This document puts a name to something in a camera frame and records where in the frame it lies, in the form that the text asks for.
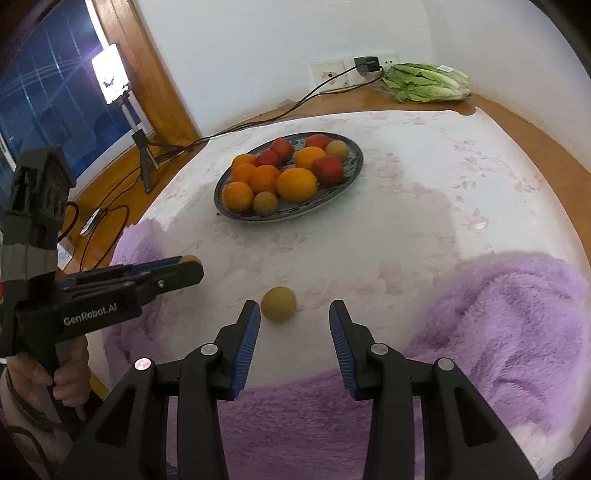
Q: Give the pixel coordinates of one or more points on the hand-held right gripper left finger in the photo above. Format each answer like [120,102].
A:
[247,346]

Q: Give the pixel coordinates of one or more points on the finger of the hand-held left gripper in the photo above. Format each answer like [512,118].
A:
[147,267]
[184,274]

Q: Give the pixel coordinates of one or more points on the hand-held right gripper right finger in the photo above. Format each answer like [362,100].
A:
[340,346]

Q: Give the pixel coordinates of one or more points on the small red apple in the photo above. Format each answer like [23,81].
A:
[268,158]
[282,148]

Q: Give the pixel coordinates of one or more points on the large yellow orange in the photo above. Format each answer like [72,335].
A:
[298,184]

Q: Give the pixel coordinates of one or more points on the blue patterned ceramic plate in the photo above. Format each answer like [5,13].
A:
[323,198]

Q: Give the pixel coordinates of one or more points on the person's left hand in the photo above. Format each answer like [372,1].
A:
[74,374]

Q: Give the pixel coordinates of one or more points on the white box with blue print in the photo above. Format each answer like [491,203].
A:
[64,257]

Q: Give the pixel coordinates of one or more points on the white adapter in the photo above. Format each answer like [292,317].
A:
[91,225]

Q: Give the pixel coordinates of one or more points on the white floral tablecloth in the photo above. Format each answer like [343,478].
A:
[415,207]

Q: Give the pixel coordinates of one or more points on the purple fleece blanket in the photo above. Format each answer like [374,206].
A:
[508,323]

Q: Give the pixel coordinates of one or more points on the dark window pane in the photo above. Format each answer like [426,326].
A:
[46,92]

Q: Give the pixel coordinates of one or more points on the light on tripod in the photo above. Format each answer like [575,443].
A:
[147,60]

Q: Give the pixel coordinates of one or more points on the bagged romaine lettuce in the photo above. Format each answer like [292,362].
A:
[425,83]

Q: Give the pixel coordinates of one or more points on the black plug-in charger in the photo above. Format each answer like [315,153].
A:
[367,64]

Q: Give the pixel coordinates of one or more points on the white wall socket plate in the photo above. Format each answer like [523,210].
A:
[347,78]
[390,60]
[328,74]

